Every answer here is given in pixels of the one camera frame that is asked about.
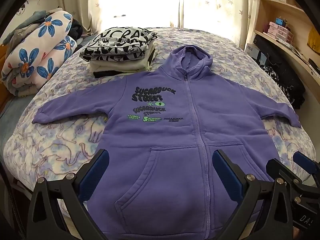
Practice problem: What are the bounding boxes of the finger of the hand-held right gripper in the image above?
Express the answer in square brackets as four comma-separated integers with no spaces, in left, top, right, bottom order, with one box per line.
[292,151,320,182]
[266,158,312,198]

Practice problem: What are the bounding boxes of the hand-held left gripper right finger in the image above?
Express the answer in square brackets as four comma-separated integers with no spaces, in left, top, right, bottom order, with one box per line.
[212,149,298,240]

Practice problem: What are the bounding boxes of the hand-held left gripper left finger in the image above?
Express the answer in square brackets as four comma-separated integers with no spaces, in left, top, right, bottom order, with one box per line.
[26,149,110,240]

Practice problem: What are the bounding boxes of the purple zip hoodie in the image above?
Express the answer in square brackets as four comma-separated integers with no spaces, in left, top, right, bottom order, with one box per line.
[32,44,302,240]

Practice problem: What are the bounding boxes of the dark clothes pile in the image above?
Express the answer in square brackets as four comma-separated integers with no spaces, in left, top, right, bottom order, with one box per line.
[69,17,84,42]

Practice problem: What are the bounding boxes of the cat print bed blanket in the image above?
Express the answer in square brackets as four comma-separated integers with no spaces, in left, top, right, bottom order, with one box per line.
[2,27,317,233]

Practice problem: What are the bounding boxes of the black white speckled cloth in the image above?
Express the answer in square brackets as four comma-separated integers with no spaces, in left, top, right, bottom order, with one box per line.
[259,64,279,81]

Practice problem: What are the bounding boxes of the black bag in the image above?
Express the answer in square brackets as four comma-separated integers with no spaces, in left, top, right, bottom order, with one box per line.
[252,34,306,109]

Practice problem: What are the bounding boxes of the folded black garment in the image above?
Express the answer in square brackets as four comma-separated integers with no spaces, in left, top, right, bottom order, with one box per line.
[93,69,148,78]

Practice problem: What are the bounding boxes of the folded cream garment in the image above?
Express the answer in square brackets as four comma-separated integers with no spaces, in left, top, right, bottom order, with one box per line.
[89,47,154,72]

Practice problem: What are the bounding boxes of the grey cardboard box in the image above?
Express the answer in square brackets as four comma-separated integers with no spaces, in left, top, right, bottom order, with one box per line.
[246,42,268,66]

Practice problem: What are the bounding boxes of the yellow cloth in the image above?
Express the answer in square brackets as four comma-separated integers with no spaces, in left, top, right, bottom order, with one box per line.
[307,27,320,52]

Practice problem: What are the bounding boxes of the pink drawer organizer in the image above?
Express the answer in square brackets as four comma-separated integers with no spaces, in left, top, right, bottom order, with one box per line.
[267,21,293,43]

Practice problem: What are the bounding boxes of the rolled blue flower blanket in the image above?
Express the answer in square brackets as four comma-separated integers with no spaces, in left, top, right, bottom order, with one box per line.
[1,10,78,98]

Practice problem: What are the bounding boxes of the black white graffiti print garment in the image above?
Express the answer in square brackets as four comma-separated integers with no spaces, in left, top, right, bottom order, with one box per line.
[79,26,158,62]

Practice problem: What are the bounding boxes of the wooden shelf unit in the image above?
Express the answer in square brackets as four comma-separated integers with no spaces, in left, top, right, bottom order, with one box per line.
[251,0,320,88]

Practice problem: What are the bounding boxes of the grey blue cloth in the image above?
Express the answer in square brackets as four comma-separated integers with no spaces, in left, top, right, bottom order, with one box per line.
[2,9,63,46]

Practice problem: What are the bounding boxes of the wooden bed frame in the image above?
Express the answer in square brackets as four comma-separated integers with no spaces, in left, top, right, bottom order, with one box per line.
[0,41,16,112]

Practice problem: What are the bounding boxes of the cartoon wall sticker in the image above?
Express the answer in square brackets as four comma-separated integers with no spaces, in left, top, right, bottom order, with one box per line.
[15,4,28,16]

